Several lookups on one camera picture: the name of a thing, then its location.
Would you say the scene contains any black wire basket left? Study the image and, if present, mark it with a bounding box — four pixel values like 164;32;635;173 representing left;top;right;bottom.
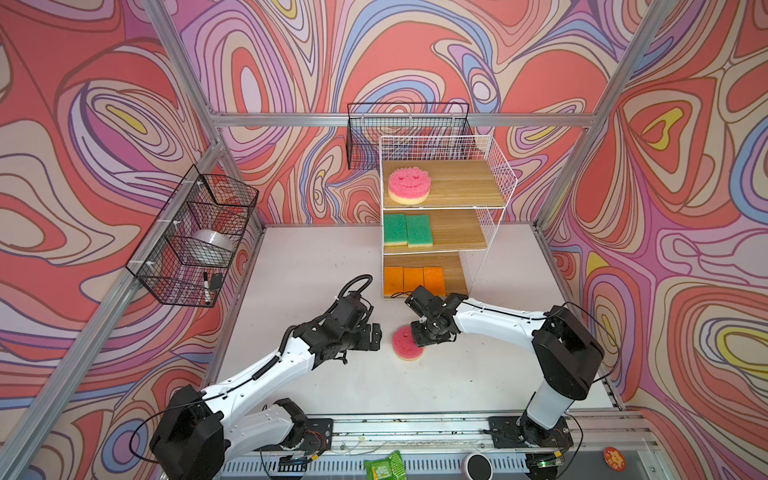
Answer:
127;166;259;308

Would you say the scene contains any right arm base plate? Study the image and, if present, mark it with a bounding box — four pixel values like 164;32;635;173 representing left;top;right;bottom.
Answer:
483;415;574;451

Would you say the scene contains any pink smiley sponge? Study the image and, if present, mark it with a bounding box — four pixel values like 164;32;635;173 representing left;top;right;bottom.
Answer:
387;167;432;206

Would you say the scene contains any green snack packet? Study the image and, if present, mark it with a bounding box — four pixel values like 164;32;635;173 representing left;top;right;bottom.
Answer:
363;451;407;480

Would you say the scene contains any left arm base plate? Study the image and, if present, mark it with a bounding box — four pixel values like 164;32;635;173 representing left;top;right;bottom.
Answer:
277;417;334;453

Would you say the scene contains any yellow sponge green back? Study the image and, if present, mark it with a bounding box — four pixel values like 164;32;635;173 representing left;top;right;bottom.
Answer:
406;215;434;248

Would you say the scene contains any white wire wooden shelf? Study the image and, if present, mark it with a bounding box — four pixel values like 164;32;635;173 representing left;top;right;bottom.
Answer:
378;134;518;294

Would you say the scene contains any black wire basket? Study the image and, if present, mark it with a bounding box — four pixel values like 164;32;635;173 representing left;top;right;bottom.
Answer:
127;166;259;308
346;99;471;171

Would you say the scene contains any red round sticker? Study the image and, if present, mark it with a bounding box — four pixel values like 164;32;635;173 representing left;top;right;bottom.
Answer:
603;446;627;472

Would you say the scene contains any round black speaker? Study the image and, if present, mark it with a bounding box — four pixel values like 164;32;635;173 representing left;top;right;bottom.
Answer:
461;453;494;480

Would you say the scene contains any orange sponge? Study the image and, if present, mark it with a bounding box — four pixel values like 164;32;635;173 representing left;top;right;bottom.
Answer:
403;267;424;292
383;266;404;297

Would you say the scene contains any yellow smiley sponge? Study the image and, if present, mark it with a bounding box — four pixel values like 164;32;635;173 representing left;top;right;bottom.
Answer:
392;325;424;361

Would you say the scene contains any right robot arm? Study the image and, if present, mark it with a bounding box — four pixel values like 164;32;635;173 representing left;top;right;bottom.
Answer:
405;286;604;431

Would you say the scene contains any black wire basket back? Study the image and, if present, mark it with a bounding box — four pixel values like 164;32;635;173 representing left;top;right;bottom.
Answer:
346;99;471;171

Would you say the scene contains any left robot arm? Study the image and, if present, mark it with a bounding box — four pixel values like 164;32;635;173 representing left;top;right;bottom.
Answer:
149;291;381;479

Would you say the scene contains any silver bowl in basket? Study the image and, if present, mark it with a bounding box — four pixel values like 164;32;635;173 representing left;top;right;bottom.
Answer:
192;229;235;254

